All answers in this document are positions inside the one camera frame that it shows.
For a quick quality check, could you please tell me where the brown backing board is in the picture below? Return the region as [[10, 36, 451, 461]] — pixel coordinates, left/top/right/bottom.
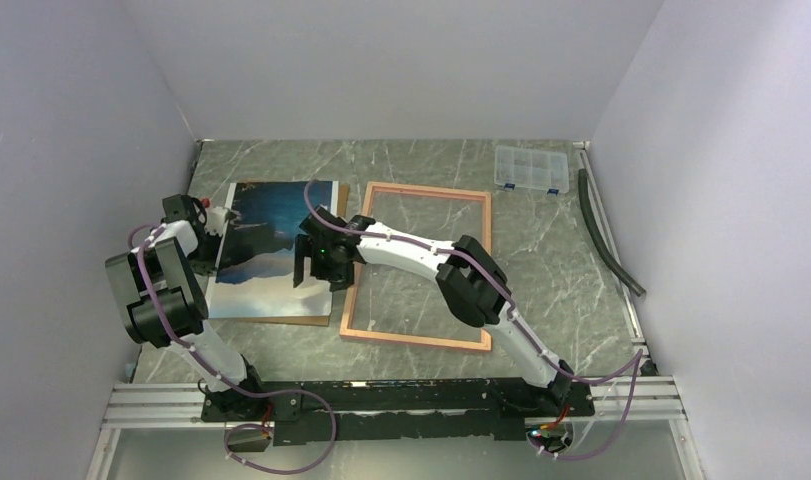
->
[[232, 180, 351, 328]]

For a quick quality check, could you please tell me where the black corrugated hose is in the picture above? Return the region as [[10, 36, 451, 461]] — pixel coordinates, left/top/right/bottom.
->
[[576, 167, 647, 297]]

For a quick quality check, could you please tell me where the pink picture frame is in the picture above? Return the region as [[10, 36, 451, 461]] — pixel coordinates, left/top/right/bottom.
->
[[360, 222, 507, 335]]

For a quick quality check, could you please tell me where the clear plastic organizer box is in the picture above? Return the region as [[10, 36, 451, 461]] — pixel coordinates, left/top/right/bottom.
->
[[494, 146, 570, 195]]

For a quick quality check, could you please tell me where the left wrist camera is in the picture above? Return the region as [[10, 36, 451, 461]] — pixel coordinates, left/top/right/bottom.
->
[[200, 197, 236, 236]]

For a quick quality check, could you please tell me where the aluminium extrusion rail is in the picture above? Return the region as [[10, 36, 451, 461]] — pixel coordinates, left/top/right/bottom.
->
[[103, 376, 687, 428]]

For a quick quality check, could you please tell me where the clear acrylic sheet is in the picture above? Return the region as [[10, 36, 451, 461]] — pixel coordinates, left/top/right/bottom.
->
[[340, 182, 492, 352]]

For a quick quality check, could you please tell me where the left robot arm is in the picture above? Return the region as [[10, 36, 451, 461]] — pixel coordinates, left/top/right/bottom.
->
[[105, 194, 268, 420]]

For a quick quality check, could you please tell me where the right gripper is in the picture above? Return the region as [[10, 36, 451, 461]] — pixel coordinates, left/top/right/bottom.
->
[[294, 233, 355, 291]]

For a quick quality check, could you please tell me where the seascape photo print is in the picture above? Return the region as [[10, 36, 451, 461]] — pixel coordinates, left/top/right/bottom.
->
[[206, 181, 348, 326]]

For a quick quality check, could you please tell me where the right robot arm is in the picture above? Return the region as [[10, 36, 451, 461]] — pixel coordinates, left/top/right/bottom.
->
[[293, 207, 575, 415]]

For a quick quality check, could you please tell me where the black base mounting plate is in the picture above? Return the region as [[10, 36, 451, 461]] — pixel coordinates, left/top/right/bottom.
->
[[201, 377, 595, 446]]

